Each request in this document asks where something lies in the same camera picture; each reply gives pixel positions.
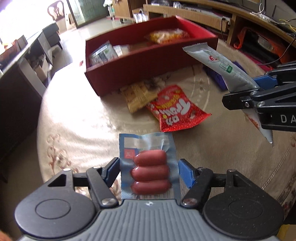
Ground grey Weilong snack packet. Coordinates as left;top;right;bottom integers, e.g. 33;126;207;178
183;43;273;144

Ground vacuum packed sausages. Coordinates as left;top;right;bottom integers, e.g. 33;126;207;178
119;133;181;202

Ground red Trolli candy bag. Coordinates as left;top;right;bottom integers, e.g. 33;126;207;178
147;85;211;132

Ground gold snack packet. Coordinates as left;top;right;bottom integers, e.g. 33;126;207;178
120;81;158;113

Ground yellow puffed snack bag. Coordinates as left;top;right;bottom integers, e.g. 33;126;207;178
146;29;190;44

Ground Kaprons wafer packet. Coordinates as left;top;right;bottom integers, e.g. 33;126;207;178
89;41;118;66

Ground dark blue biscuit packet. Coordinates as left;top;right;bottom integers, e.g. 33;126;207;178
204;61;248;91

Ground wooden TV cabinet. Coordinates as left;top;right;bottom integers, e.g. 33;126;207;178
113;0;296;47

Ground beige floral tablecloth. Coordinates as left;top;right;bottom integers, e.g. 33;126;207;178
37;63;295;213

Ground red cardboard box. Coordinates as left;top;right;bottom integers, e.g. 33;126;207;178
85;16;218;96

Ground dark coffee table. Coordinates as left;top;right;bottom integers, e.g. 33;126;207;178
1;31;52;182

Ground clear wrapped round rice cake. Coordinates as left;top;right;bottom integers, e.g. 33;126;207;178
113;45;130;57

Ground white shopping bag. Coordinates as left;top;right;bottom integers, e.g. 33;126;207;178
132;9;149;23

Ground dark grey sofa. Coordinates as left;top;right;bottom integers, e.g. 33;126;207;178
43;22;63;50

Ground wooden chair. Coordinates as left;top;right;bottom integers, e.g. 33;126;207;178
47;1;65;21

